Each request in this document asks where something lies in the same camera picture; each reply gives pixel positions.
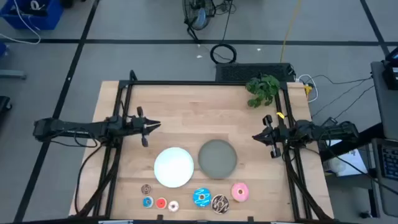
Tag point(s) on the large pink frosted donut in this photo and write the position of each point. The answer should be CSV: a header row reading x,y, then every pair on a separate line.
x,y
240,192

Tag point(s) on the large blue storage bin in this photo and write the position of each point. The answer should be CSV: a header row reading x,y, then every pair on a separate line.
x,y
18,18

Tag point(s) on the black perforated computer case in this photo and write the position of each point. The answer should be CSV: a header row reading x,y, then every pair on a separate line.
x,y
248,72

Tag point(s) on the yellow power plug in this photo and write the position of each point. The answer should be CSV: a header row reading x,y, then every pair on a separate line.
x,y
308,89

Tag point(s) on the grey desk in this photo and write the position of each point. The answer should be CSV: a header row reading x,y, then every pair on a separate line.
x,y
384,96

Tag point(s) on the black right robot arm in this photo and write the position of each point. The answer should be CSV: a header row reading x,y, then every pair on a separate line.
x,y
323,130

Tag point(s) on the green leafy plant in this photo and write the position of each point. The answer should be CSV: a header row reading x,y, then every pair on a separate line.
x,y
262,90

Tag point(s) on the grey round plate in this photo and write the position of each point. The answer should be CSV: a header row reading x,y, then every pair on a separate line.
x,y
217,159

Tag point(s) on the small red donut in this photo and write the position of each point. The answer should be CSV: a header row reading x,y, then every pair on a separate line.
x,y
161,203

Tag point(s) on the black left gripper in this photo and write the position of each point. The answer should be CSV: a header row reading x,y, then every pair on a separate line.
x,y
139,124

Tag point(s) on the small blue storage bin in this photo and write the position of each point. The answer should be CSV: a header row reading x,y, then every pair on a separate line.
x,y
2,50

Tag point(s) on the small chocolate donut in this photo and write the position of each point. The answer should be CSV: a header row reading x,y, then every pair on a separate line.
x,y
146,189

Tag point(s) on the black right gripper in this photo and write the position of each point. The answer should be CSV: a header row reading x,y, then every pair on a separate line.
x,y
275,135

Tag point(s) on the large chocolate drizzled donut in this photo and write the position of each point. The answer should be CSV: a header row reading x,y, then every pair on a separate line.
x,y
220,204

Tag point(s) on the grey metal bar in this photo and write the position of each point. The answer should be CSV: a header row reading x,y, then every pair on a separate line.
x,y
12,74

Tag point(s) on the small white pink donut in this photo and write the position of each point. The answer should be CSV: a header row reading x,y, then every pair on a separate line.
x,y
173,206

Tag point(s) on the white round plate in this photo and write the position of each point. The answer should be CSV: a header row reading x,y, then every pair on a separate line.
x,y
173,167

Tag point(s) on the black aluminium table frame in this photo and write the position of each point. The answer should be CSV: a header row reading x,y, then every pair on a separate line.
x,y
186,83

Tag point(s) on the black keyboard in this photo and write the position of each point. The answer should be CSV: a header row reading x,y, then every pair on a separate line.
x,y
390,161

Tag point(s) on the large blue frosted donut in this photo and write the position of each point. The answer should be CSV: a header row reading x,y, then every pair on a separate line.
x,y
201,197

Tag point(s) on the black monitor device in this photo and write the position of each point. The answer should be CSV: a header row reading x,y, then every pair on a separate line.
x,y
392,71

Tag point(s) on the small blue donut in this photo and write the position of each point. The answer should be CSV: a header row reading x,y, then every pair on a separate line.
x,y
148,202

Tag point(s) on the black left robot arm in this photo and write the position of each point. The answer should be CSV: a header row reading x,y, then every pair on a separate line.
x,y
77,128

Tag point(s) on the black floor fan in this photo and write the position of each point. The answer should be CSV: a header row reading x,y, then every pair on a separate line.
x,y
199,15

